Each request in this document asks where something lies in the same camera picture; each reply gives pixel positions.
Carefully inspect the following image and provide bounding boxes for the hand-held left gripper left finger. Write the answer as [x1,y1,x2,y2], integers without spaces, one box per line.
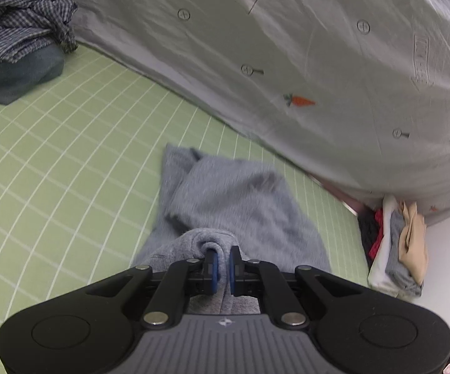
[86,249,221,328]

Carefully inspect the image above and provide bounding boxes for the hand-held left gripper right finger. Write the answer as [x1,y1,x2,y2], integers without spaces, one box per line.
[229,246,360,330]

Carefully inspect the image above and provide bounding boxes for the grey zip hoodie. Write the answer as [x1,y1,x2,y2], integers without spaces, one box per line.
[131,143,332,316]

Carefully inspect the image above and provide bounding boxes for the stack of folded clothes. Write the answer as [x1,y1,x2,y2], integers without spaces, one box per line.
[367,195,413,299]

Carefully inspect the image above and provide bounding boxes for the grey folded garment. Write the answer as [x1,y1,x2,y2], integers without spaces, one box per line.
[385,210,423,297]

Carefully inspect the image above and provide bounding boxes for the beige folded garment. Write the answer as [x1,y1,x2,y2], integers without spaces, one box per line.
[398,200,429,286]

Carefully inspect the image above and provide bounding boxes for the red folded garment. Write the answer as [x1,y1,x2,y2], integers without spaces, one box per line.
[368,208,385,261]

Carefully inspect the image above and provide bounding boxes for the black folded garment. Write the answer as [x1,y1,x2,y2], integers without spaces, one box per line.
[357,210,379,260]

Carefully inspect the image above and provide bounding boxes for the grey carrot print quilt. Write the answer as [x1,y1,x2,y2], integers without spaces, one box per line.
[0,0,450,227]

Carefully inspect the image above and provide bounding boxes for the dark teal garment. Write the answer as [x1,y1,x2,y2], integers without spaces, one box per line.
[0,43,65,106]

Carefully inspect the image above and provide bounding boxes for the blue checked shirt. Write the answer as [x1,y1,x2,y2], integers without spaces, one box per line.
[0,0,79,82]

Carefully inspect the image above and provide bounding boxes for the brown bed rail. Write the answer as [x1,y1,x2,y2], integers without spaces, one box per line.
[307,173,374,217]

